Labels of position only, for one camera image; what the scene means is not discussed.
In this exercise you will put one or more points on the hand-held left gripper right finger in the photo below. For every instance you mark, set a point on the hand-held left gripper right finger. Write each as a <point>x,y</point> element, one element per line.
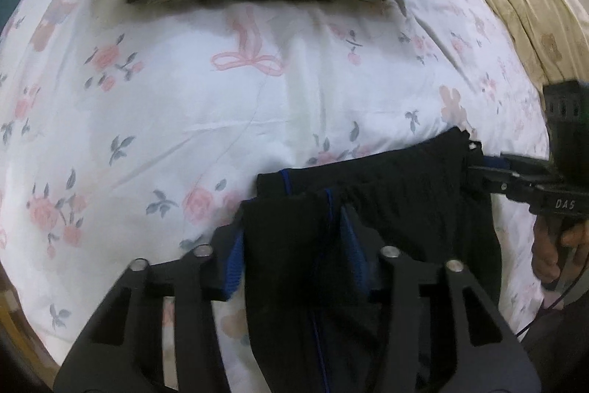
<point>354,250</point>

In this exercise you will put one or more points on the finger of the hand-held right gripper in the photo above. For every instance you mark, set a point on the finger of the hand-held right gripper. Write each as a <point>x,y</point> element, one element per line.
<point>490,174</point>

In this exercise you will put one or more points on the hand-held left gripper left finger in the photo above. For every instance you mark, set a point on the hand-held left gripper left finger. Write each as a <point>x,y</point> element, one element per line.
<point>233,262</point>

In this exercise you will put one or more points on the black pants with blue stripe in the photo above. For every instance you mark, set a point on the black pants with blue stripe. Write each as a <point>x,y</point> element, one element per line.
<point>391,209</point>

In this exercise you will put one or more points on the person's right hand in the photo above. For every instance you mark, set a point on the person's right hand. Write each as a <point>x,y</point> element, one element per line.
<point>550,245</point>

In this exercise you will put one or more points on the floral white bed sheet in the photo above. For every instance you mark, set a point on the floral white bed sheet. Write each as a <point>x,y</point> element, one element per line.
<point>184,112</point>

